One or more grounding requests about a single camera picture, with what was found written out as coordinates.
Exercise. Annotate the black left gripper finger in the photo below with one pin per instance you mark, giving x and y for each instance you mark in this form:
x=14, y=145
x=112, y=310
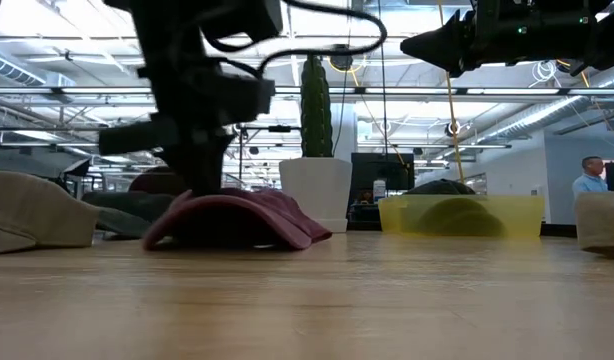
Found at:
x=214, y=165
x=189, y=170

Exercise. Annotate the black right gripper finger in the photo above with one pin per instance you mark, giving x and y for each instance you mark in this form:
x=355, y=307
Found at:
x=447, y=47

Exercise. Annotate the maroon baseball cap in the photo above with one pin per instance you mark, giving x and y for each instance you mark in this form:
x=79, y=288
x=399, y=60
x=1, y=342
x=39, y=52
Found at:
x=267, y=215
x=152, y=182

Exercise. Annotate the beige baseball cap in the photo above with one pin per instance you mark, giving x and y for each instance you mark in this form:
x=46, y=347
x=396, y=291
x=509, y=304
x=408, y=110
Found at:
x=602, y=225
x=32, y=210

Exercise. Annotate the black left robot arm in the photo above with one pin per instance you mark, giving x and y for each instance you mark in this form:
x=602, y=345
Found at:
x=157, y=40

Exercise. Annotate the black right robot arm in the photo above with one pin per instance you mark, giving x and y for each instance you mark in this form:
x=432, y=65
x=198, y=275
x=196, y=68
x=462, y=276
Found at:
x=609, y=35

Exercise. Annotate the clear plastic bin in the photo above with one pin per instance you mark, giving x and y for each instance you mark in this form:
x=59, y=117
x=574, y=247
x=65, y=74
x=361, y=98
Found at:
x=233, y=181

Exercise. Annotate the black boom stand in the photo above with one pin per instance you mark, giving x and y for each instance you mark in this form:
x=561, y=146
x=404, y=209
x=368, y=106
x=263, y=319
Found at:
x=279, y=129

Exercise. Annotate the white hexagonal plant pot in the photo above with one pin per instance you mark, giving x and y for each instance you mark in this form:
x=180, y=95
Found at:
x=317, y=190

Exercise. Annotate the white bottle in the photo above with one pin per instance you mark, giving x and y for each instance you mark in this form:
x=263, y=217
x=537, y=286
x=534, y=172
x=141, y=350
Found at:
x=379, y=189

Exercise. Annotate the person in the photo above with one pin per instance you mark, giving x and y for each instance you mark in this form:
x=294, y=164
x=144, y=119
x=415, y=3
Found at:
x=589, y=182

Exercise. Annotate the yellow translucent plastic bin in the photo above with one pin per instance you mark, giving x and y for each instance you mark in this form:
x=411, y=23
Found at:
x=397, y=215

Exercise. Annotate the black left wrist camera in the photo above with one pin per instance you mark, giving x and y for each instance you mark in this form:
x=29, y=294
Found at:
x=247, y=17

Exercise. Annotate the black metal table frame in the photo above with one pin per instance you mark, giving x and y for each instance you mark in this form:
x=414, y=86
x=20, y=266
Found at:
x=557, y=231

